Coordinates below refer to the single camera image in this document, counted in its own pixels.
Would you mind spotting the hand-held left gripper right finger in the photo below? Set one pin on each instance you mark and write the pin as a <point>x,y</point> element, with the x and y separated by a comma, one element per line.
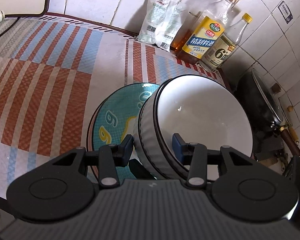
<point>177,145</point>

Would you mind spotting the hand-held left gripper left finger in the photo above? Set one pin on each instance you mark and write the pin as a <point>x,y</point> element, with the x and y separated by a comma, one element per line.
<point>128,150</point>

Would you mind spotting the blue fried egg plate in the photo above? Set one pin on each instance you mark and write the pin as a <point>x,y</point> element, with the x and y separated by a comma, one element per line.
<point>110,130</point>

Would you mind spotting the black wok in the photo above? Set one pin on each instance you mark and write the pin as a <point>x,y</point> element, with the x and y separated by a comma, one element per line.
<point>255,105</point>

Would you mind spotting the glass pot lid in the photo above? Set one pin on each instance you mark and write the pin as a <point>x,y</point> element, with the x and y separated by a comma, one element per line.
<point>270,97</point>

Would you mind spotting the clear vinegar bottle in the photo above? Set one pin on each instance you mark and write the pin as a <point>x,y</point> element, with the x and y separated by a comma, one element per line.
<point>221,52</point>

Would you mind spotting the striped tablecloth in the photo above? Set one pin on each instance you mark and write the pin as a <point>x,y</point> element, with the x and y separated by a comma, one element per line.
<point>52,80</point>

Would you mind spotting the yellow label cooking wine bottle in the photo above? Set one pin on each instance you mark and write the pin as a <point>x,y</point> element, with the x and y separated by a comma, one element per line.
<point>202,37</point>

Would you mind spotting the white seasoning packet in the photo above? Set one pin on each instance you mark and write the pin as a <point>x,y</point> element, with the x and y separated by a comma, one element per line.
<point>173,25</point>
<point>152,17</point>

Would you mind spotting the purple wall sticker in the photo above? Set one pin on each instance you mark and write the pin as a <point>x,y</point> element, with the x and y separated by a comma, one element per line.
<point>285,12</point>

